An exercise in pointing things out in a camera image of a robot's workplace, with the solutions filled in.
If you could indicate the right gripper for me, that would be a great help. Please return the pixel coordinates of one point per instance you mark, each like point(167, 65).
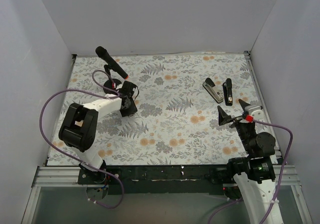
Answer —
point(236, 119)

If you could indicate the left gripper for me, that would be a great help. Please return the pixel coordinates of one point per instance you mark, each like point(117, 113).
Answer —
point(129, 88)

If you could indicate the grey black stapler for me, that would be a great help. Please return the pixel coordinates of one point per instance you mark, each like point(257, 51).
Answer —
point(211, 88)

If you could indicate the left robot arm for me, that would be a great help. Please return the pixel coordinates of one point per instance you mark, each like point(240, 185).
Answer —
point(79, 127)

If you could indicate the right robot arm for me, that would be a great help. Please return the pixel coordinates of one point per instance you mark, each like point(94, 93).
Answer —
point(254, 174)

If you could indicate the black microphone stand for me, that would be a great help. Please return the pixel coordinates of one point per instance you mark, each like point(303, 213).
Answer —
point(112, 83)

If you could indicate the floral patterned table mat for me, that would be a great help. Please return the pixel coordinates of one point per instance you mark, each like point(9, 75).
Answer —
point(177, 119)

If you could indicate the black microphone orange tip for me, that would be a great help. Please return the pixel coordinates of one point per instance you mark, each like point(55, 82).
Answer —
point(104, 55)

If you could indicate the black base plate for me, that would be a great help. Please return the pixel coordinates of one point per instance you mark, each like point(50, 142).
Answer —
point(212, 179)

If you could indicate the aluminium frame rail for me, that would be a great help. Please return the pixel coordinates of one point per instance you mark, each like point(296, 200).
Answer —
point(67, 176)

